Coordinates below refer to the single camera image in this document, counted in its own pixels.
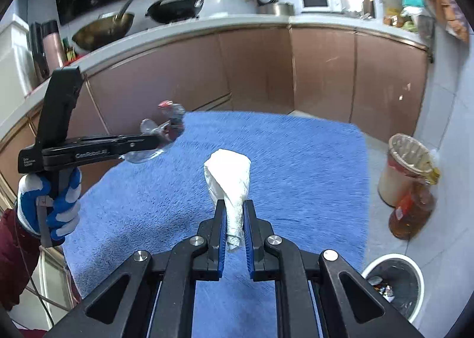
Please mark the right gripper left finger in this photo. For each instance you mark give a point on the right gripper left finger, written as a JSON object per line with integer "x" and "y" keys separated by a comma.
{"x": 152, "y": 295}

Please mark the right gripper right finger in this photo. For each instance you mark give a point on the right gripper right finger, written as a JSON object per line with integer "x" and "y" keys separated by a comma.
{"x": 317, "y": 295}

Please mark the white tissue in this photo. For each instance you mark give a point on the white tissue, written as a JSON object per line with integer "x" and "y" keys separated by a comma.
{"x": 227, "y": 176}

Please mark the dark red sleeve forearm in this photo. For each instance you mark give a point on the dark red sleeve forearm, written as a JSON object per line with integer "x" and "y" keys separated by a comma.
{"x": 19, "y": 256}

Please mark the white round trash bin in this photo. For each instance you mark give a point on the white round trash bin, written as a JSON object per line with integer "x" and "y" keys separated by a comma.
{"x": 400, "y": 281}

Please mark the brown kitchen cabinets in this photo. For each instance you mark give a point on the brown kitchen cabinets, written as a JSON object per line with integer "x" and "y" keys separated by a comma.
{"x": 345, "y": 75}

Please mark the blue white gloved left hand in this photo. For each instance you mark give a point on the blue white gloved left hand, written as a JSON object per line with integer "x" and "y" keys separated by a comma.
{"x": 62, "y": 212}

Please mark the blue towel mat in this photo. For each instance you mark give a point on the blue towel mat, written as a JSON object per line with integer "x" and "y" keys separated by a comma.
{"x": 308, "y": 177}

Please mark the brass wok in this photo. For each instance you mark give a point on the brass wok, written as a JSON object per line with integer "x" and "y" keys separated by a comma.
{"x": 105, "y": 30}

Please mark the amber cooking oil bottle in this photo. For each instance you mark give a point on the amber cooking oil bottle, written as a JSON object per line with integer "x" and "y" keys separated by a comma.
{"x": 415, "y": 207}

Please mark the beige bin with liner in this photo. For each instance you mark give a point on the beige bin with liner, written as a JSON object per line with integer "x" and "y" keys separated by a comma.
{"x": 408, "y": 161}

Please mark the black frying pan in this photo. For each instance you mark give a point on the black frying pan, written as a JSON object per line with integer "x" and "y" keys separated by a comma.
{"x": 169, "y": 11}

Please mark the steel pot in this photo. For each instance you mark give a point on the steel pot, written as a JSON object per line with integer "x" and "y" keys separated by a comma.
{"x": 277, "y": 9}

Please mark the white microwave oven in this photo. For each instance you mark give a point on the white microwave oven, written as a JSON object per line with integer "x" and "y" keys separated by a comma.
{"x": 316, "y": 6}

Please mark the orange patterned apron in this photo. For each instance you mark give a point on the orange patterned apron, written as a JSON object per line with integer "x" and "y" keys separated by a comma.
{"x": 449, "y": 15}

